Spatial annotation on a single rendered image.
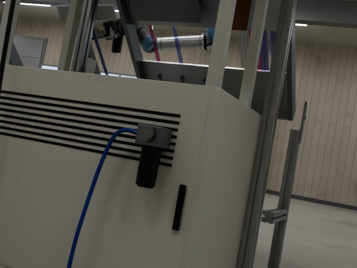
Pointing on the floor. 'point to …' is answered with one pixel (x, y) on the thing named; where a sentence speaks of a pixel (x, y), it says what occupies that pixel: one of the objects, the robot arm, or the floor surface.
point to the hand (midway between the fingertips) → (99, 39)
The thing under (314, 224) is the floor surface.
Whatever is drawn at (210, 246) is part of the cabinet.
